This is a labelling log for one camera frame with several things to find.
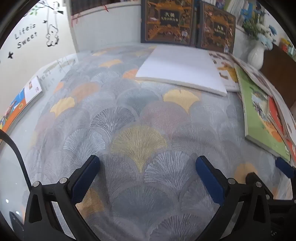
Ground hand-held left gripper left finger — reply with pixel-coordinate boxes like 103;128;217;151
23;155;101;241

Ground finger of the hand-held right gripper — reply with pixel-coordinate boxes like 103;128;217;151
245;172;275;201
275;157;295;178

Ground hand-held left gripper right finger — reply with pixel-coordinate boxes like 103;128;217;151
195;156;272;241

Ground white yellow-robed figure storybook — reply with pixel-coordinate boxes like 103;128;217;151
208;51;242;93

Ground plain white book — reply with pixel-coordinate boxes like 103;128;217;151
135;45;228;96

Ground red cover book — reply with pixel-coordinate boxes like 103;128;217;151
267;96;285;138

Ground light green picture book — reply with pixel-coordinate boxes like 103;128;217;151
235;64;291;163

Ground brown wooden cabinet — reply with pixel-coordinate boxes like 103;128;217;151
260;44;296;109

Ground orange picture book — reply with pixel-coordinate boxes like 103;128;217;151
0;76;43;135

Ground white ribbed vase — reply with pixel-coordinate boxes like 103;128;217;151
247;39;265;70

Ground blue white artificial flowers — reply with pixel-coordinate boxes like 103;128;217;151
240;5;278;50

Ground dark ornate encyclopedia book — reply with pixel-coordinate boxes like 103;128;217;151
141;0;197;45
196;1;236;54

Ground black cable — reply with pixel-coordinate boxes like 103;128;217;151
0;129;31;189

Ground bear swing wall sticker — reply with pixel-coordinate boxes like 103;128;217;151
45;1;60;47

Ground black lettering wall sticker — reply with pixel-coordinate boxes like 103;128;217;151
14;23;38;49

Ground green tree wall sticker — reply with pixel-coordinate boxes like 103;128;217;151
24;0;53;15

